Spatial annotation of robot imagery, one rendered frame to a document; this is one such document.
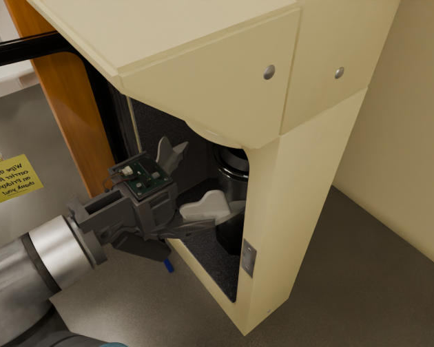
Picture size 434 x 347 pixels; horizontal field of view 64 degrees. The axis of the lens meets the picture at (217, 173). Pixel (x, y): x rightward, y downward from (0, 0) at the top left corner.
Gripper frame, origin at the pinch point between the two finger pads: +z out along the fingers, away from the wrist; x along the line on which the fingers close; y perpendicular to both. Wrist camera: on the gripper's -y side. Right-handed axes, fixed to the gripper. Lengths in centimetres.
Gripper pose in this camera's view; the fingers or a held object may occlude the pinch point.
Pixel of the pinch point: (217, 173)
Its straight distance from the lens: 50.5
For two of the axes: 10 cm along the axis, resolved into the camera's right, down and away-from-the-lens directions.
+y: 0.0, -6.7, -7.4
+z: 7.9, -4.6, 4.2
